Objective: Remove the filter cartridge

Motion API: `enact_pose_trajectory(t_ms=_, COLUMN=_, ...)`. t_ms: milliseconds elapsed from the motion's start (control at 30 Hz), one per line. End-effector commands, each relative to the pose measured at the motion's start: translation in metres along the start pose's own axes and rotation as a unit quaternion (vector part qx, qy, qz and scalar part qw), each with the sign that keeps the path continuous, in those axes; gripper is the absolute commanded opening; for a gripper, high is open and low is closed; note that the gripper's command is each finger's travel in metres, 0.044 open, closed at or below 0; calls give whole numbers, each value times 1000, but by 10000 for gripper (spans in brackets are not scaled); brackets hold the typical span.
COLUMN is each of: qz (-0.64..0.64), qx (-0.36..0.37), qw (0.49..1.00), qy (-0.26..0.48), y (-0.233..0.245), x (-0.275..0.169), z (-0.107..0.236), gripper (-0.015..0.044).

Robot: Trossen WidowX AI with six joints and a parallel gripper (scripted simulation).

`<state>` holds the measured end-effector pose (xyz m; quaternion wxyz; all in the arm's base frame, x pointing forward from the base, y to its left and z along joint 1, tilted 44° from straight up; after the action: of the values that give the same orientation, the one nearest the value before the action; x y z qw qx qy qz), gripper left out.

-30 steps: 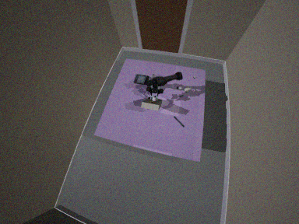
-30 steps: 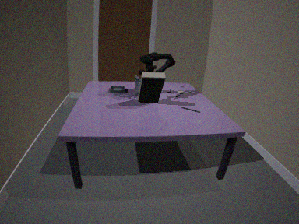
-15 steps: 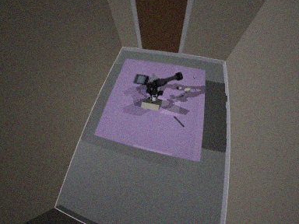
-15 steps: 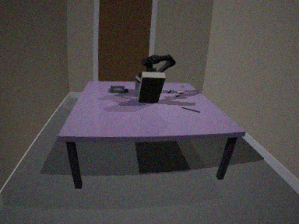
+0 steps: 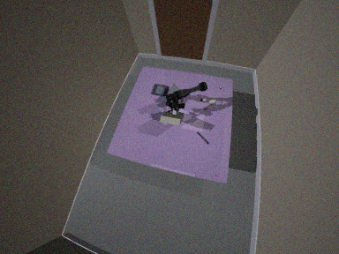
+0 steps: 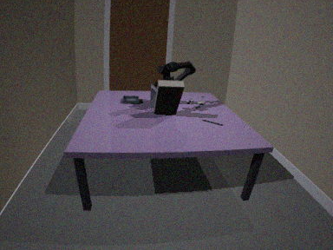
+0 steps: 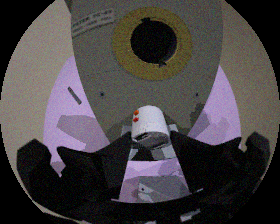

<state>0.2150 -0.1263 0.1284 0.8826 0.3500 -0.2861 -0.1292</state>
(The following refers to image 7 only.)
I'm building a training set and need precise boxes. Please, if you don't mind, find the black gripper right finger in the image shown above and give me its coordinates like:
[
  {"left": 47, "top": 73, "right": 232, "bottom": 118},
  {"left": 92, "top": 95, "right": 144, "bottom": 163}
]
[{"left": 170, "top": 131, "right": 241, "bottom": 193}]

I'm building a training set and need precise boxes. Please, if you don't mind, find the white cylinder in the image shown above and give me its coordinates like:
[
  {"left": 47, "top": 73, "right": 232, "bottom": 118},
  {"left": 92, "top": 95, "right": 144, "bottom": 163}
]
[{"left": 130, "top": 106, "right": 170, "bottom": 149}]

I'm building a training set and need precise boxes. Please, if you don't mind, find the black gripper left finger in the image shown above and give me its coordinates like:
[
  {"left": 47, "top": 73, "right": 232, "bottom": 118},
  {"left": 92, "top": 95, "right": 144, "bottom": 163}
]
[{"left": 56, "top": 131, "right": 132, "bottom": 199}]

